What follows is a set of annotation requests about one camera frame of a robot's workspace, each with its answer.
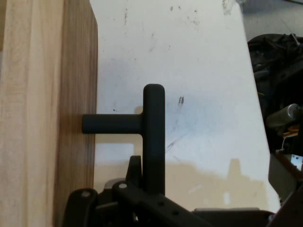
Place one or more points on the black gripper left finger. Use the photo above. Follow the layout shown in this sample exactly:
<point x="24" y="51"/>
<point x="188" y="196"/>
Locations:
<point x="132" y="205"/>

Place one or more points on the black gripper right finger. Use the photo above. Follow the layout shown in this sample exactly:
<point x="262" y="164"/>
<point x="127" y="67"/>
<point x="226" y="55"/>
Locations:
<point x="284" y="179"/>

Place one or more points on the light wooden drawer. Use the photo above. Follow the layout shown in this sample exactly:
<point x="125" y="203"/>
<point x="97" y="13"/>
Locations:
<point x="42" y="106"/>

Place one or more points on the grey metal cylinder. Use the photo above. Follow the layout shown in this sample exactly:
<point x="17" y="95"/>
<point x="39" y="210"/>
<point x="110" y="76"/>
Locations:
<point x="284" y="114"/>

